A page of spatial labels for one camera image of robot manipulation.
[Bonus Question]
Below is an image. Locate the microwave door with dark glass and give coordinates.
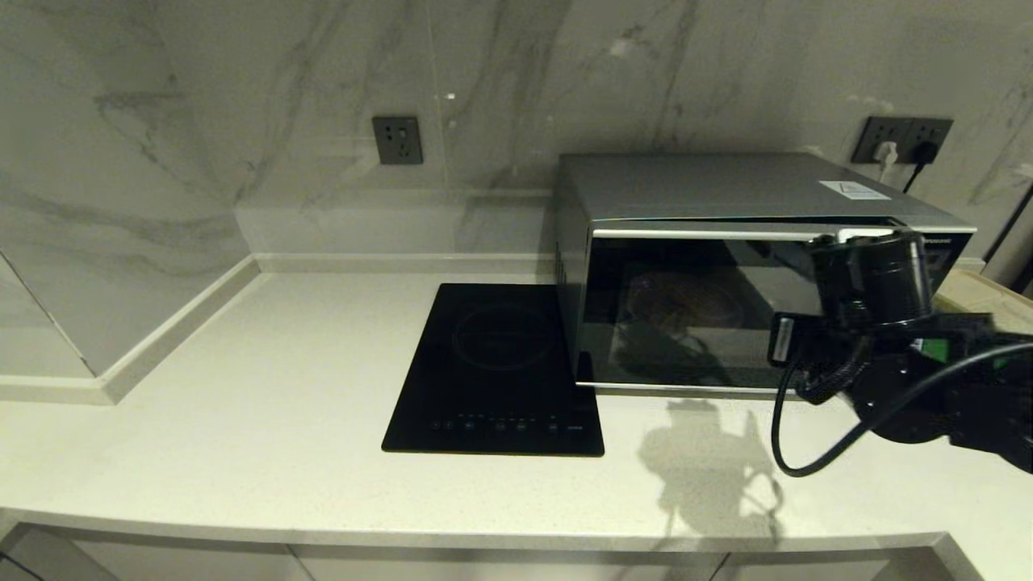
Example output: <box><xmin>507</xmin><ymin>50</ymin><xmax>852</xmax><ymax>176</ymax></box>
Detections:
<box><xmin>575</xmin><ymin>226</ymin><xmax>901</xmax><ymax>398</ymax></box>

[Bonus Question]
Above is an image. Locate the white paper sheet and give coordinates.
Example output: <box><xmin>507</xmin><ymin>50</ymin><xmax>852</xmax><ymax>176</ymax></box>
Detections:
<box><xmin>818</xmin><ymin>181</ymin><xmax>891</xmax><ymax>201</ymax></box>

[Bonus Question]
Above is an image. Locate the silver microwave oven body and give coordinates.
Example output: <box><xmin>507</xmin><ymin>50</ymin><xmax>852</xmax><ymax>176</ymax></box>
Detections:
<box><xmin>554</xmin><ymin>153</ymin><xmax>977</xmax><ymax>398</ymax></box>

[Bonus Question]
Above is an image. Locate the beige power strip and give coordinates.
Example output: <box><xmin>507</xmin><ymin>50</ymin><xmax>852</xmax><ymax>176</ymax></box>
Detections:
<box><xmin>936</xmin><ymin>269</ymin><xmax>1033</xmax><ymax>324</ymax></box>

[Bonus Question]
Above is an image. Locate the beige cabinet door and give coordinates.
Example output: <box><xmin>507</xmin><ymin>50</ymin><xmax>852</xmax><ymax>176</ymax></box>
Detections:
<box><xmin>710</xmin><ymin>549</ymin><xmax>981</xmax><ymax>581</ymax></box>
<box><xmin>291</xmin><ymin>545</ymin><xmax>727</xmax><ymax>581</ymax></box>

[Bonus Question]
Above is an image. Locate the black induction cooktop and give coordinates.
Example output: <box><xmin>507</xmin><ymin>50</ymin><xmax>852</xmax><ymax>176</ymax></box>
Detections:
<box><xmin>381</xmin><ymin>282</ymin><xmax>604</xmax><ymax>458</ymax></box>

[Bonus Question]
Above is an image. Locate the grey double wall outlet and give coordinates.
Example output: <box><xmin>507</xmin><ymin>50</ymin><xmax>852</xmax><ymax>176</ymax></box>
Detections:
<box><xmin>852</xmin><ymin>116</ymin><xmax>955</xmax><ymax>165</ymax></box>

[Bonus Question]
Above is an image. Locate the grey single wall outlet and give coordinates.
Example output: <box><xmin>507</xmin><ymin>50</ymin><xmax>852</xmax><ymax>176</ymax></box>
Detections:
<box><xmin>371</xmin><ymin>116</ymin><xmax>424</xmax><ymax>166</ymax></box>

